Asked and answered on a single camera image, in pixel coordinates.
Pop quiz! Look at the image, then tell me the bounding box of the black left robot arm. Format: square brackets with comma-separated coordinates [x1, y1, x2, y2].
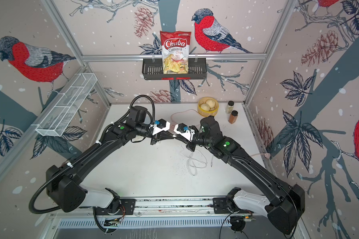
[29, 103, 170, 217]

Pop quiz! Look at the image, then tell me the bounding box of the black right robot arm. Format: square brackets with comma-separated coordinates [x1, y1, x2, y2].
[174, 116, 305, 239]

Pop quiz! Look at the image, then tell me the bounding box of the left bun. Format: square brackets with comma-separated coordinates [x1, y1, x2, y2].
[200, 103, 210, 112]

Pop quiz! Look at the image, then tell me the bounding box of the bun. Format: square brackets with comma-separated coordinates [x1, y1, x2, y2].
[206, 99, 216, 110]
[200, 103, 210, 112]

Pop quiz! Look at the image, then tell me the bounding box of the yellow bowl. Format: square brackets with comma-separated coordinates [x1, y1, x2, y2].
[197, 97, 219, 117]

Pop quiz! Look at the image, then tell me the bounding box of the right bun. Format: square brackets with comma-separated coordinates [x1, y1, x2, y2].
[206, 99, 216, 110]

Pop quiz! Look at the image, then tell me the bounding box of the brown spice jar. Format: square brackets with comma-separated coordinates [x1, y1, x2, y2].
[228, 110, 238, 124]

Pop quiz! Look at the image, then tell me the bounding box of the clear spice jar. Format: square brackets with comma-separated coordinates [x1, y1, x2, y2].
[225, 101, 234, 114]

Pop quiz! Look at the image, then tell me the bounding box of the Chuba cassava chips bag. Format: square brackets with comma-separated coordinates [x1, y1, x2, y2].
[160, 31, 191, 74]

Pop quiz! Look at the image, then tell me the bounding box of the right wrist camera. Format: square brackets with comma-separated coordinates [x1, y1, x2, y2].
[174, 123, 195, 141]

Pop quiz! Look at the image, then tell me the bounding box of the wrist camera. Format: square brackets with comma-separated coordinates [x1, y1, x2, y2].
[152, 119, 171, 135]
[174, 123, 195, 141]

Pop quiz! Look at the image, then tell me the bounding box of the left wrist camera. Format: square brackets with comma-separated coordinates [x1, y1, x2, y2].
[152, 119, 171, 135]

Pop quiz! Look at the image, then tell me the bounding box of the black wall basket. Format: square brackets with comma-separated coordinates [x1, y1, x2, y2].
[142, 57, 207, 80]

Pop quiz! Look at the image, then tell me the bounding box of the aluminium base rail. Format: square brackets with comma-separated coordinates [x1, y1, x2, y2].
[47, 195, 303, 231]

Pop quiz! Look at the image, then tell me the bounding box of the horizontal aluminium wall bar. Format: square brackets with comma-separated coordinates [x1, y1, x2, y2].
[81, 52, 268, 63]

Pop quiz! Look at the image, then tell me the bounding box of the white wire mesh shelf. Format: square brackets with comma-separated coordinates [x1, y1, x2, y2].
[36, 73, 97, 137]

